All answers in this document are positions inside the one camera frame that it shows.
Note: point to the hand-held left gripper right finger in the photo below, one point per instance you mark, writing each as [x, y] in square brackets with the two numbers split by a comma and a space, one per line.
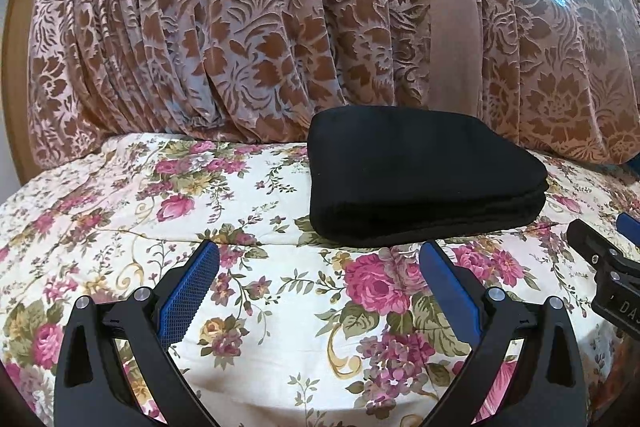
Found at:
[450, 287]

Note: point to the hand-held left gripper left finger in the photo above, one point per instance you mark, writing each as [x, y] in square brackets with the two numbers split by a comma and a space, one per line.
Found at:
[187, 294]

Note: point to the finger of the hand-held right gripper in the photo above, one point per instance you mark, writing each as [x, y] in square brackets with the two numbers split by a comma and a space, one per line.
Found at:
[630, 226]
[590, 239]

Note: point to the black pants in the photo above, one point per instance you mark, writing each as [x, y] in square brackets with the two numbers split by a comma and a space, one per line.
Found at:
[415, 167]

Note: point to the floral bed blanket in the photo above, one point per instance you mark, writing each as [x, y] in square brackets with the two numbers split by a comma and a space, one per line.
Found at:
[250, 187]

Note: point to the brown floral patterned curtain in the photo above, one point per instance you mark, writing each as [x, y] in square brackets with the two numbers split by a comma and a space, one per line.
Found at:
[250, 32]

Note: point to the wooden headboard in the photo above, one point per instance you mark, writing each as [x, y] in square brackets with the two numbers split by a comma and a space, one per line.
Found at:
[12, 82]

